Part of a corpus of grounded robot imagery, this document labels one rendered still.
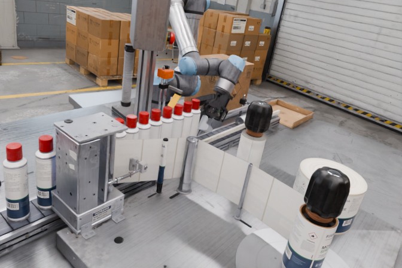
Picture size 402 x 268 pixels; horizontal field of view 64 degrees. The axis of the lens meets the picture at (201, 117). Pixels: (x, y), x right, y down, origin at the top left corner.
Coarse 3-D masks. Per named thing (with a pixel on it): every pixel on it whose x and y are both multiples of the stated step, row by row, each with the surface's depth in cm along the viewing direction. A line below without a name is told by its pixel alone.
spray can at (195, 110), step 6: (192, 102) 124; (198, 102) 124; (192, 108) 125; (198, 108) 125; (198, 114) 125; (192, 120) 125; (198, 120) 126; (192, 126) 126; (198, 126) 129; (192, 132) 127
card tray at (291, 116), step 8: (272, 104) 214; (280, 104) 217; (288, 104) 213; (280, 112) 204; (288, 112) 206; (296, 112) 209; (304, 112) 207; (312, 112) 203; (280, 120) 191; (288, 120) 193; (296, 120) 195; (304, 120) 195
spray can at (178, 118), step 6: (174, 108) 116; (180, 108) 115; (174, 114) 117; (180, 114) 116; (174, 120) 116; (180, 120) 116; (174, 126) 117; (180, 126) 118; (174, 132) 118; (180, 132) 119
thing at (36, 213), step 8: (224, 128) 156; (200, 136) 143; (208, 136) 144; (224, 136) 147; (120, 184) 102; (32, 200) 89; (32, 208) 86; (0, 216) 82; (32, 216) 83; (40, 216) 84; (0, 224) 79; (8, 224) 80; (16, 224) 80; (24, 224) 80; (0, 232) 77; (8, 232) 78
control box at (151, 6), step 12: (132, 0) 106; (144, 0) 93; (156, 0) 93; (168, 0) 94; (132, 12) 104; (144, 12) 94; (156, 12) 95; (168, 12) 96; (132, 24) 102; (144, 24) 95; (156, 24) 96; (132, 36) 100; (144, 36) 97; (156, 36) 98; (144, 48) 98; (156, 48) 99
